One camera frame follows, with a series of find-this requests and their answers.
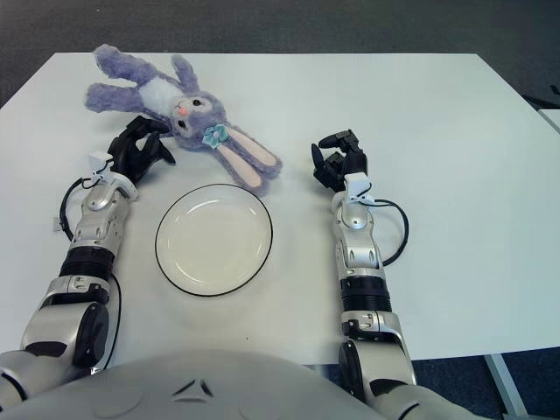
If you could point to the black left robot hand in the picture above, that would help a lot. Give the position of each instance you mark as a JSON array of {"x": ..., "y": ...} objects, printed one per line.
[{"x": 131, "y": 157}]

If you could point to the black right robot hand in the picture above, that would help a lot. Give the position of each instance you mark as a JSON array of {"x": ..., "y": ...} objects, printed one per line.
[{"x": 350, "y": 162}]

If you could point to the purple plush bunny doll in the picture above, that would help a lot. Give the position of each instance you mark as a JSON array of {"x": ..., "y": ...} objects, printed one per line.
[{"x": 192, "y": 118}]

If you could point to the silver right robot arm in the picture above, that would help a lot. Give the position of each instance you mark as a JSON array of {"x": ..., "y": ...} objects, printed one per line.
[{"x": 356, "y": 245}]

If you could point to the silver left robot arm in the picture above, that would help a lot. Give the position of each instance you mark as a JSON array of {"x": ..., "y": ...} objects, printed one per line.
[{"x": 94, "y": 219}]

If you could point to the white plate with black rim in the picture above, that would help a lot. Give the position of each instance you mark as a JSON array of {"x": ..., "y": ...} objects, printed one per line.
[{"x": 214, "y": 245}]

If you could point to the white side table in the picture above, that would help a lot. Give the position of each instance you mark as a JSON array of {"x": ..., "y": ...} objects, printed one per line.
[{"x": 552, "y": 119}]

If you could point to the grey robot torso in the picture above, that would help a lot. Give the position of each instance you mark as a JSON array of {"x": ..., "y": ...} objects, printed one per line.
[{"x": 197, "y": 394}]

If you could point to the white metal table leg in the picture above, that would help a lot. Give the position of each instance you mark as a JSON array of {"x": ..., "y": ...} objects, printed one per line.
[{"x": 507, "y": 385}]

